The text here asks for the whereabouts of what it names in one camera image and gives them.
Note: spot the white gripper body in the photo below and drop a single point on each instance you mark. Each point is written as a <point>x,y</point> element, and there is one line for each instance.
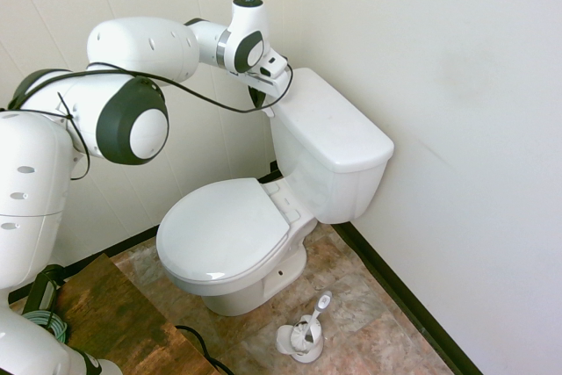
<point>279,89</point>

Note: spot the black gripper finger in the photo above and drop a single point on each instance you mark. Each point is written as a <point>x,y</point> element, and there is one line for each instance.
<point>257,97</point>

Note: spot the white flush lever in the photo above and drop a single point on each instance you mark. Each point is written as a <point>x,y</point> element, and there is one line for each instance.
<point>270,112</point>

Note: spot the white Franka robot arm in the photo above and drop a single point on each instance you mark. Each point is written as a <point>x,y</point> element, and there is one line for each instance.
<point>131,45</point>

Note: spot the white toilet tank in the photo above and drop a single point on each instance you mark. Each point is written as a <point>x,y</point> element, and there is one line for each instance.
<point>333,190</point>

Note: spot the white toilet seat lid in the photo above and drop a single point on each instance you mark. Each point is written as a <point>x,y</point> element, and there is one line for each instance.
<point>219,234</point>

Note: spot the white toilet bowl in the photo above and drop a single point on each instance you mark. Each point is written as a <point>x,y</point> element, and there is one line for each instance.
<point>246,287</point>

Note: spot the white toilet brush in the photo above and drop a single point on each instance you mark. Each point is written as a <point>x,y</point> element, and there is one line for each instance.
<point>319,309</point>

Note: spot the white tank lid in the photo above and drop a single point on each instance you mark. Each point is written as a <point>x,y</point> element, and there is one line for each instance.
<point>333,124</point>

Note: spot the long black baseboard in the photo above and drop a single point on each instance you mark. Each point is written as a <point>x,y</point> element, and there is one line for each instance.
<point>395,278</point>

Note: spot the brown wooden table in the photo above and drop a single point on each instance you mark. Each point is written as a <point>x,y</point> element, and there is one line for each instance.
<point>118,313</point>

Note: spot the white brush holder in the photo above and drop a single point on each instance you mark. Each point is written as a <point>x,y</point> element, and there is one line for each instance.
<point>303,353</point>

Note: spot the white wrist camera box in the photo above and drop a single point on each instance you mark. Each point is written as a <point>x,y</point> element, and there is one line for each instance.
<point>274,68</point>

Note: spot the black camera stand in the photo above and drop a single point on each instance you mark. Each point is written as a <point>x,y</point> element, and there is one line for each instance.
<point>41,287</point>

